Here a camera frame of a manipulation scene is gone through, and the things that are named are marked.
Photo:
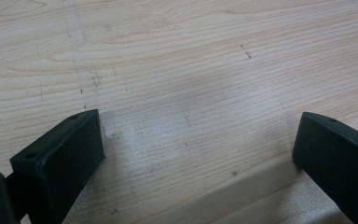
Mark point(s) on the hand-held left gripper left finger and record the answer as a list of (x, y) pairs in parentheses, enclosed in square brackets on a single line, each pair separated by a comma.
[(59, 168)]

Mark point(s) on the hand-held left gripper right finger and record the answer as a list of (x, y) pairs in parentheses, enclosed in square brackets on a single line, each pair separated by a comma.
[(338, 161)]

